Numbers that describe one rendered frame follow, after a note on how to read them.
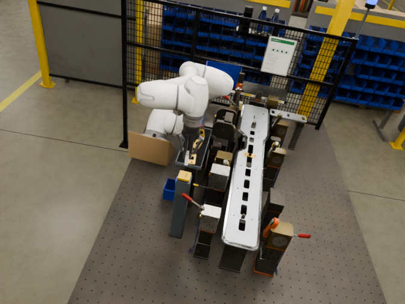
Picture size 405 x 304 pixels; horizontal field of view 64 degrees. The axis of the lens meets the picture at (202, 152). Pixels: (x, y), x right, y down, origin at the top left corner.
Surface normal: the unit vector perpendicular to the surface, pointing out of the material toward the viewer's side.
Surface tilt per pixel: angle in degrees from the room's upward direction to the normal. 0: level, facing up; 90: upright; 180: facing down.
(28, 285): 0
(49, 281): 0
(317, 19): 90
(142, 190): 0
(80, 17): 90
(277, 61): 90
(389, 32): 90
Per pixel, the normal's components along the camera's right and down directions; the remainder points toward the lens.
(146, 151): -0.22, 0.58
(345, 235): 0.14, -0.77
